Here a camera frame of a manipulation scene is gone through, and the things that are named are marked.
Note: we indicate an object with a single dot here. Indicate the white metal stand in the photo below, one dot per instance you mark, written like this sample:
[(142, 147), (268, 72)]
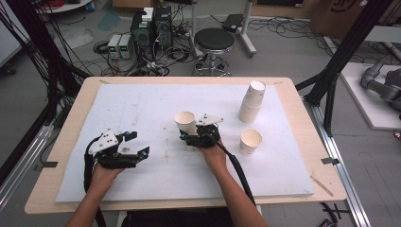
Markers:
[(246, 38)]

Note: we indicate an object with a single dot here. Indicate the white table leg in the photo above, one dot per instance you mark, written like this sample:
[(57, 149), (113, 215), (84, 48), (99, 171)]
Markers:
[(258, 208)]

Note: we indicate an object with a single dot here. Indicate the black round stool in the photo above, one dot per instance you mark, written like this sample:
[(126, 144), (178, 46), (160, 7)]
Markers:
[(214, 39)]

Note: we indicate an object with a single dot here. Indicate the person's left hand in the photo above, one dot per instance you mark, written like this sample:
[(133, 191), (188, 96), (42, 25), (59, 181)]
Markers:
[(102, 179)]

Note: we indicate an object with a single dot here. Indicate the person's right hand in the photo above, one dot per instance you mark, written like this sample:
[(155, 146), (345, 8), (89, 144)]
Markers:
[(216, 159)]

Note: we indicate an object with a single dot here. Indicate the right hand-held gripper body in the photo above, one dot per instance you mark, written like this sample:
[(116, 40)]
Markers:
[(205, 138)]

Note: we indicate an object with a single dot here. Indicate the black computer tower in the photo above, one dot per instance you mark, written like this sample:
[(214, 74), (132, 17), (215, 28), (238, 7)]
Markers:
[(142, 38), (163, 28)]

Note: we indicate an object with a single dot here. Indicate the black tape piece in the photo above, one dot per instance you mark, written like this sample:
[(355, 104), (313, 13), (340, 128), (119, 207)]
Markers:
[(330, 160), (50, 164)]

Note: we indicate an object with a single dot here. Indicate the floral paper cup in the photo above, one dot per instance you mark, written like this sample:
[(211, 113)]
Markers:
[(250, 143), (186, 124)]

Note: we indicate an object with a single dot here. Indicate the brown cardboard box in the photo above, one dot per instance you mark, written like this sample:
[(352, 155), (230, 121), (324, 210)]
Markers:
[(334, 15)]

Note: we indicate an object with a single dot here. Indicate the stack of paper cups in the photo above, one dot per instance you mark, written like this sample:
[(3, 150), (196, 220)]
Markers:
[(251, 108)]

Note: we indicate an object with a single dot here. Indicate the aluminium floor rail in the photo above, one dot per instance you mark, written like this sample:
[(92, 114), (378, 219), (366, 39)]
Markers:
[(343, 189), (22, 170)]

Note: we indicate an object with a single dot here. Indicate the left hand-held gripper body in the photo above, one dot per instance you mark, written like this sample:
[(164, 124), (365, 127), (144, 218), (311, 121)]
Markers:
[(110, 157)]

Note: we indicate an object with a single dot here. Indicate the blue tape roll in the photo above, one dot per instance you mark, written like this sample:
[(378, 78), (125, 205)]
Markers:
[(90, 6)]

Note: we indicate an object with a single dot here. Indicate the black metal frame strut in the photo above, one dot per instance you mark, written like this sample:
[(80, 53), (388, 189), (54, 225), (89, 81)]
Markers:
[(343, 53)]

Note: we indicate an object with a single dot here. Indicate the round white table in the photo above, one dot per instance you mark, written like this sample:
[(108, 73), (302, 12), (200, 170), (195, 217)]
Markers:
[(66, 7)]

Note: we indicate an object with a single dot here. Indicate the person's dark clothing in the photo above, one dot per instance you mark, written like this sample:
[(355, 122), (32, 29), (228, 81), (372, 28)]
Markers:
[(176, 219)]

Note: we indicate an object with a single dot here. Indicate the thin wooden stick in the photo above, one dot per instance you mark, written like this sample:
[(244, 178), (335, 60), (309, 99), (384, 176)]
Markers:
[(322, 186)]

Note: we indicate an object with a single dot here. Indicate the white platform board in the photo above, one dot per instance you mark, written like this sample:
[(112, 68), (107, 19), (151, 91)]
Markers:
[(362, 101)]

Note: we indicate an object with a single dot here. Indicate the black flat device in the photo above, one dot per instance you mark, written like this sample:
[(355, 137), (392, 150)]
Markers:
[(233, 22)]

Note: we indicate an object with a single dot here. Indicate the small white box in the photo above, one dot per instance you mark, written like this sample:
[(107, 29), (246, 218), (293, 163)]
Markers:
[(147, 14)]

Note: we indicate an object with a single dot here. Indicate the grey power supply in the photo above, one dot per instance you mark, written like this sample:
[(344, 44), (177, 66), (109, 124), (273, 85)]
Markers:
[(126, 46), (114, 45)]

